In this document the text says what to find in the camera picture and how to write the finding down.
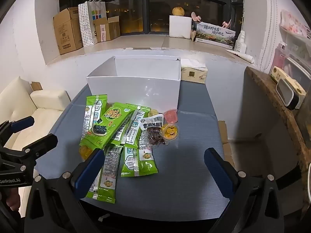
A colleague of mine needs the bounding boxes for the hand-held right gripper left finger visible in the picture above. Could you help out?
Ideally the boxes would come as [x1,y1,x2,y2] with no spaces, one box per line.
[24,148,106,233]

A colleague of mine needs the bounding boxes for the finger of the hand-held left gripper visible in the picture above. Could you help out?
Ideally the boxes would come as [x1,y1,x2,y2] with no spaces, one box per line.
[14,133,59,173]
[0,116,35,149]

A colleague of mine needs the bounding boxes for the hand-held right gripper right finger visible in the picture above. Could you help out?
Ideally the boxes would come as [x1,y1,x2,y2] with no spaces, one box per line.
[204,148,285,233]

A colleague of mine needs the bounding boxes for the green seaweed snack packet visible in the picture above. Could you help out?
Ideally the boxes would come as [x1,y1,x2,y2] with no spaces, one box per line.
[121,136,159,178]
[79,101,137,151]
[110,104,151,145]
[83,94,108,139]
[89,144,124,204]

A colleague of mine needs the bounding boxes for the orange jelly cup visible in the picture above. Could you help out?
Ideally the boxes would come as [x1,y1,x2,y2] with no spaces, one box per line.
[161,123,180,142]

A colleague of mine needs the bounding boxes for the pink jelly cup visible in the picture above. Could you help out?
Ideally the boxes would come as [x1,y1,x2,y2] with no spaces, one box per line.
[162,110,178,125]

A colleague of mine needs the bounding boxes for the clear meat snack packet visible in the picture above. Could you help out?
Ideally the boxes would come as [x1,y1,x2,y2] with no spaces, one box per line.
[139,113,166,146]

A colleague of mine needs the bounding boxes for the white cardboard box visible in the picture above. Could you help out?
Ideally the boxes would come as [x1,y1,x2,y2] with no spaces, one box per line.
[86,55,182,110]

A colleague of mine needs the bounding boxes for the cream leather sofa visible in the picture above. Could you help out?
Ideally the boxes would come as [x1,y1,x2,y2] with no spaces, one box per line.
[0,76,72,197]

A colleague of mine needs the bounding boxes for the flat brown cardboard piece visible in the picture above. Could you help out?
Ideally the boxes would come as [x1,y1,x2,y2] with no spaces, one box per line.
[30,81,44,97]
[217,120,236,168]

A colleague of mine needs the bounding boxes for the blue grey tablecloth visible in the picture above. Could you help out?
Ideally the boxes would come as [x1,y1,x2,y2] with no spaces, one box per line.
[47,79,231,221]

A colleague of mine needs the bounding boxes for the round wooden board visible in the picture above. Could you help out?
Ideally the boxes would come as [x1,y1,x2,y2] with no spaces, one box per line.
[245,66,311,182]

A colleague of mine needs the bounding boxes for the yellow tissue pack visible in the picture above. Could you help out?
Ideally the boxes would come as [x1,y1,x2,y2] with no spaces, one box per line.
[180,59,209,84]

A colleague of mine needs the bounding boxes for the large brown cardboard box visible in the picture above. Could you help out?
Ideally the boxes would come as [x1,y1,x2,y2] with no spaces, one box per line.
[53,7,83,55]

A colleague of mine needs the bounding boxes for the white perforated board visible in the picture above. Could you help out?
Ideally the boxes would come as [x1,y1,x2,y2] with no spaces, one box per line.
[78,0,96,47]

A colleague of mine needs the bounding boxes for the rolled white paper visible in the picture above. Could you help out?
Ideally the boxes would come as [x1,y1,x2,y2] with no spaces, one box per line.
[225,50,254,64]

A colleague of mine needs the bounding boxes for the small open cardboard box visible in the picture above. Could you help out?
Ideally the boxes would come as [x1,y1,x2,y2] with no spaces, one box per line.
[93,16,121,42]

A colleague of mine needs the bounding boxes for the white plastic bottle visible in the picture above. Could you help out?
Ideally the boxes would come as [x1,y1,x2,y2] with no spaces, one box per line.
[234,30,247,54]

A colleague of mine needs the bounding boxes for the white paper shopping bag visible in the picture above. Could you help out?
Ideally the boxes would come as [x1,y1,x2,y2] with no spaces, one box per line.
[87,0,108,44]

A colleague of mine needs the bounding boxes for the printed landscape gift box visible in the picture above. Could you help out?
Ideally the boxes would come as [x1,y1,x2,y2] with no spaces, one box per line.
[192,21,237,50]

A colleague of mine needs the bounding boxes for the clear plastic storage drawers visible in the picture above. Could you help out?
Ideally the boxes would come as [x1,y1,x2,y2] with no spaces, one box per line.
[273,10,311,88]

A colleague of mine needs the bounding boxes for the white foam box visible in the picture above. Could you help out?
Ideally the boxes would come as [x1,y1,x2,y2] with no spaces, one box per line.
[169,15,192,39]

